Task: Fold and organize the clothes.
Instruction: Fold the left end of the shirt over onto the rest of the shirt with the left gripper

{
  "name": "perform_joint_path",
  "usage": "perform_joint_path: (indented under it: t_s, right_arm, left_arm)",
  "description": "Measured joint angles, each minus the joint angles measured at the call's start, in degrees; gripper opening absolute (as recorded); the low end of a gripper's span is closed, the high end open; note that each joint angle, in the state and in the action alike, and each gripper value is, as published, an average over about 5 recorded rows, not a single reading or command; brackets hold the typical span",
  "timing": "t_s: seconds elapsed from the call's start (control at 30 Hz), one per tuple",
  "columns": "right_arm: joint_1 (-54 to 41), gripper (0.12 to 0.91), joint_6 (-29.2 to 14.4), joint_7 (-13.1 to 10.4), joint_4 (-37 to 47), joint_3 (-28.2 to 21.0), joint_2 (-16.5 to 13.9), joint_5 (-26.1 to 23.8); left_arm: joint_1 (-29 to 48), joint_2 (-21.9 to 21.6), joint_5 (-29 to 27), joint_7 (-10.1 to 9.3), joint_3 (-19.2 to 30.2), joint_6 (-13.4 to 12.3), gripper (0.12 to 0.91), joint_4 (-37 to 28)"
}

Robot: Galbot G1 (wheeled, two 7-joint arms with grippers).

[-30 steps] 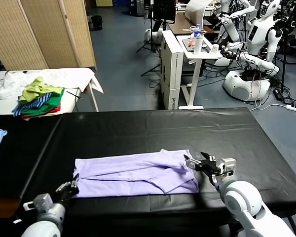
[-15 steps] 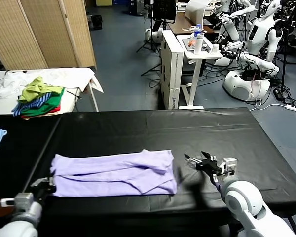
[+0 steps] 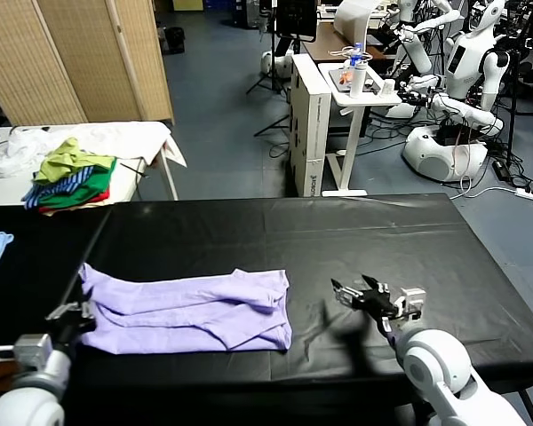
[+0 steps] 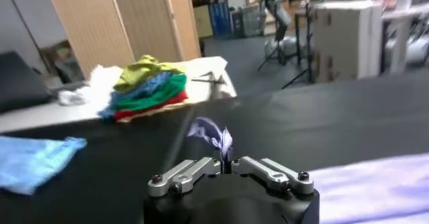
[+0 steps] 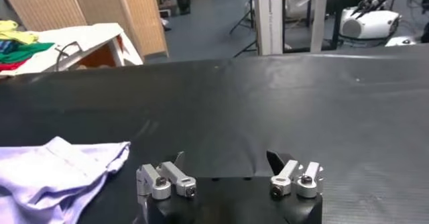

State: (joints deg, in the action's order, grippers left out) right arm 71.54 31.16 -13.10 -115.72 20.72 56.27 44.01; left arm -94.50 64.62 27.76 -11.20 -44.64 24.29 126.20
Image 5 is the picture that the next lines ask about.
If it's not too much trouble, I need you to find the white folding table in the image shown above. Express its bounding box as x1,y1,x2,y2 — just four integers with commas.
0,22,144,78

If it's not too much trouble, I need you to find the tall white cardboard box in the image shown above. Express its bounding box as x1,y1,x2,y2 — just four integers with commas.
253,0,284,56

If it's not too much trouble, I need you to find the lavender t-shirt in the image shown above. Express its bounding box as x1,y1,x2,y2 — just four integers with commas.
0,136,131,224

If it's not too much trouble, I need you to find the yellow-green garment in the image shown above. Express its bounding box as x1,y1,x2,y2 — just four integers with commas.
0,19,40,45

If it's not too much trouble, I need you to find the red garment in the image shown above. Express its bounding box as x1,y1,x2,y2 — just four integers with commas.
0,59,29,72

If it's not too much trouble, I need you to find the white humanoid robot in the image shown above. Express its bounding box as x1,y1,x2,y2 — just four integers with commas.
340,0,429,42

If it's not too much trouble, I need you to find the black tripod stand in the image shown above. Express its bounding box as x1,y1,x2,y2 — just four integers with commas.
233,39,257,58
229,0,255,35

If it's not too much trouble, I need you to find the orange brown box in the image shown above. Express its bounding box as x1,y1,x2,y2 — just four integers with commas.
76,42,117,68

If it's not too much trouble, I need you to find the black trash bin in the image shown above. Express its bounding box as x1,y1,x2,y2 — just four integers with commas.
176,0,191,15

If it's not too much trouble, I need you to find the white standing desk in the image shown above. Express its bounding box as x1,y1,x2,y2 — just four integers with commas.
281,0,373,54

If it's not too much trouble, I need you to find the black cable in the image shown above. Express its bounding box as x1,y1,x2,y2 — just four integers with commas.
55,40,83,72

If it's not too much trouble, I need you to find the green garment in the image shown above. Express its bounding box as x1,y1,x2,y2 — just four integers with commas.
0,42,55,64

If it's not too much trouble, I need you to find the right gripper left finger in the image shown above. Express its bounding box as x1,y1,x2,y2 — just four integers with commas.
136,150,197,201

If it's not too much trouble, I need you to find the white tablecloth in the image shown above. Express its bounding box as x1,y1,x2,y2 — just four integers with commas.
33,22,144,67

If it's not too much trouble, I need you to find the blue striped garment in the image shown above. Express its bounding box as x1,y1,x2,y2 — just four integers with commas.
0,40,17,55

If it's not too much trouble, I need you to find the white rounded robot base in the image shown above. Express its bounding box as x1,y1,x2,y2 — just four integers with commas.
385,36,420,47

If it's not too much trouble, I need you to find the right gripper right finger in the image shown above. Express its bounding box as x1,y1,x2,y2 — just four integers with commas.
266,150,324,199

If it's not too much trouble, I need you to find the bamboo folding screen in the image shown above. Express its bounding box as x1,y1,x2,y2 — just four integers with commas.
0,0,168,58

